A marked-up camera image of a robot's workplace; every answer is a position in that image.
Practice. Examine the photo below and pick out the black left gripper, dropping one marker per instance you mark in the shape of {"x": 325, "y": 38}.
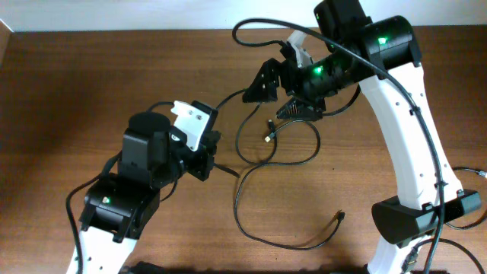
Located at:
{"x": 198, "y": 170}

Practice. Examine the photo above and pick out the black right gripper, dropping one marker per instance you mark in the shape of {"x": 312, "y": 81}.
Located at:
{"x": 271, "y": 72}

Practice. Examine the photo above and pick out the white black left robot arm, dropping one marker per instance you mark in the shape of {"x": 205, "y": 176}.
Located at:
{"x": 124, "y": 196}

